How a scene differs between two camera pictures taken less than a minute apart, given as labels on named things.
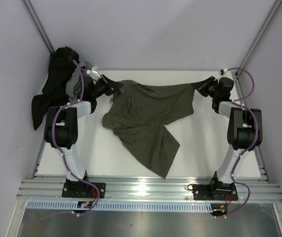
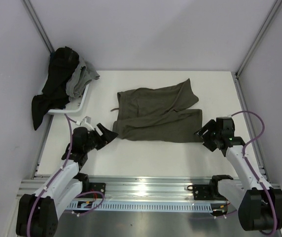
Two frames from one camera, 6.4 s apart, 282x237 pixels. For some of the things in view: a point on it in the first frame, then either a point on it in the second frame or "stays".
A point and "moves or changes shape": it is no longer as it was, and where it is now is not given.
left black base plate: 83,190 stays
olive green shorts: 139,114 moves or changes shape
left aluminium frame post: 39,25 stays
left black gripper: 110,85 -> 107,137
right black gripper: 202,86 -> 209,126
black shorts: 62,60 stays
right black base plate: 203,192 stays
